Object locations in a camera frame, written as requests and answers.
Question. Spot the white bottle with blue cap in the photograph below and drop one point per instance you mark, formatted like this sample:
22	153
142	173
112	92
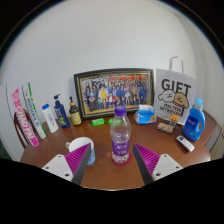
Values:
50	120

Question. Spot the blue patterned ceramic mug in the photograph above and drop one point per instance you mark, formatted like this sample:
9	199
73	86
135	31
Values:
78	143

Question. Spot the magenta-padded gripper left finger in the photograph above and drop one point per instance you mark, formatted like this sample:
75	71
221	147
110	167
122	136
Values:
75	159

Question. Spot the patterned snack packet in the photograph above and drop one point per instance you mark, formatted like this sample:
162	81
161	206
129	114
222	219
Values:
165	127

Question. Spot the small orange and blue box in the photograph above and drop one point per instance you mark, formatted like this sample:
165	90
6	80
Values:
174	121

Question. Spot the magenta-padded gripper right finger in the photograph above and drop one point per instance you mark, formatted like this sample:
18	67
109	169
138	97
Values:
148	160

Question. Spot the white wall radiator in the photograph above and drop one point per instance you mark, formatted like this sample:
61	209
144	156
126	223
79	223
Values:
217	146

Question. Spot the white remote control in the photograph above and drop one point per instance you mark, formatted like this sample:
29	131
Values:
185	143

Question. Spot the tall white and green box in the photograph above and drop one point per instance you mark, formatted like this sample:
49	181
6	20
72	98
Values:
34	111

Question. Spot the framed group photo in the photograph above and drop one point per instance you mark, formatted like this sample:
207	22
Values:
113	91

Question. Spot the amber bottle with yellow label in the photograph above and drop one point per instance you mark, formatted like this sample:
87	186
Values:
75	116

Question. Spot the white printed paper gift bag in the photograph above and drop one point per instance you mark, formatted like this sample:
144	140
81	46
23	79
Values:
175	96

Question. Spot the clear purple-capped water bottle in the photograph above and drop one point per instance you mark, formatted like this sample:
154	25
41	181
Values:
120	136

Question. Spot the dark blue pump bottle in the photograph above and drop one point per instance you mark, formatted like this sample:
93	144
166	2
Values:
61	115

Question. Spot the tall pink and white box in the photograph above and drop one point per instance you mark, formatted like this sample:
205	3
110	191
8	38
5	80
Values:
26	120

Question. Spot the blue detergent bottle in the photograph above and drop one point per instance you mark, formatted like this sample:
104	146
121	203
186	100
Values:
194	125

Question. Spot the blue tissue pack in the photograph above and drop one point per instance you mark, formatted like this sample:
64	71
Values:
145	116

